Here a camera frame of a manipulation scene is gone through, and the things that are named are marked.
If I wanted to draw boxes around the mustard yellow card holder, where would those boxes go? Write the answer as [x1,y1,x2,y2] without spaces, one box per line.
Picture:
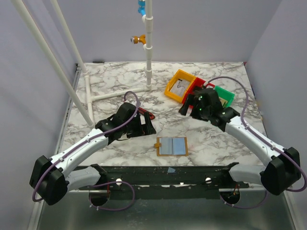
[154,137,189,157]

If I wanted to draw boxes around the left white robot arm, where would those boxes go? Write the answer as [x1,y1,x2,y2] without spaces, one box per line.
[29,103,156,205]

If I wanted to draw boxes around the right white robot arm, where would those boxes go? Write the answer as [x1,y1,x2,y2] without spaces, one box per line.
[179,88,302,196]

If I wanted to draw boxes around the gold cards in green bin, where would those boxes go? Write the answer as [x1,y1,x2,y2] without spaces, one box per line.
[220,98,228,108]

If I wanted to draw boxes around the cards in yellow bin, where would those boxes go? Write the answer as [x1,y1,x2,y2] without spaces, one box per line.
[170,79,190,97]

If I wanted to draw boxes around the red black utility knife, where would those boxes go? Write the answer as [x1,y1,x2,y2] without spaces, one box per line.
[138,107,155,120]

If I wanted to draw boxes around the red plastic bin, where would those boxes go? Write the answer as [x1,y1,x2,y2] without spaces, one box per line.
[182,77,206,103]

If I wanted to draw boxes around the green plastic bin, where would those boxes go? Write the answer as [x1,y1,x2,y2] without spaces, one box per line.
[214,86,235,107]

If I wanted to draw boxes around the yellow plastic bin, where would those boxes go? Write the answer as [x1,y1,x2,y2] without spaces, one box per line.
[164,69,196,103]

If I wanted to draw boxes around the orange camera on pole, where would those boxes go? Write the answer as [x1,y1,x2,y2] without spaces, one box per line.
[130,34,146,45]

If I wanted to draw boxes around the white PVC pipe frame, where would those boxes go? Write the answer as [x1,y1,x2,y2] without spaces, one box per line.
[11,0,154,128]

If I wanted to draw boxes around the black mounting rail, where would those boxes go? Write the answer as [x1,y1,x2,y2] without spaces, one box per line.
[82,164,248,200]

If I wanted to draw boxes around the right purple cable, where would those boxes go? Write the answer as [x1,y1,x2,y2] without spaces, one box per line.
[203,76,307,209]

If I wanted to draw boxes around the purple cable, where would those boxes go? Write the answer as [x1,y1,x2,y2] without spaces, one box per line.
[203,76,307,209]
[32,91,141,211]

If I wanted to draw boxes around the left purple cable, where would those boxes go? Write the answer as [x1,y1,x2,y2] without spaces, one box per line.
[32,91,141,211]

